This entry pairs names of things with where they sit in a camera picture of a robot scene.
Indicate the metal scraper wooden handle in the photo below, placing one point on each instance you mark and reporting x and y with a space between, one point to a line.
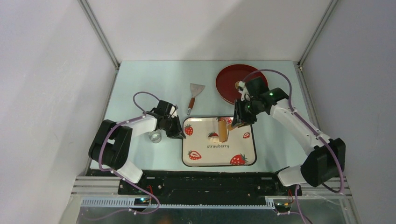
195 89

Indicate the round red lacquer tray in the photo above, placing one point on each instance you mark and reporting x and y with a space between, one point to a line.
228 78

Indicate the wooden dough roller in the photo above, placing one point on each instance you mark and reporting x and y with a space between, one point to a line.
224 128

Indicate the white dough piece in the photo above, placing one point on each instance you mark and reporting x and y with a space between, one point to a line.
215 139

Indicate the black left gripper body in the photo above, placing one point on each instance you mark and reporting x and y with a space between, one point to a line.
169 120

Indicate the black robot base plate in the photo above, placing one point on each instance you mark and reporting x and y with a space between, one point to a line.
209 188

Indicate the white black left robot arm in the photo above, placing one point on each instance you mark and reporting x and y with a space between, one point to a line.
111 143

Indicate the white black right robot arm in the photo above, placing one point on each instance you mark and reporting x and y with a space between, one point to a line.
325 155

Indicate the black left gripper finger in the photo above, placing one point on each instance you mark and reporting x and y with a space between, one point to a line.
180 132
172 131

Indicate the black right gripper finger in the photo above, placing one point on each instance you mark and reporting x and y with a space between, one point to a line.
238 105
246 118

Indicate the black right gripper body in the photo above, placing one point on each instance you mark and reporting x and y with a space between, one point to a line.
251 107

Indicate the strawberry print rectangular tray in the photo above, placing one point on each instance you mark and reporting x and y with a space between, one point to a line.
199 151

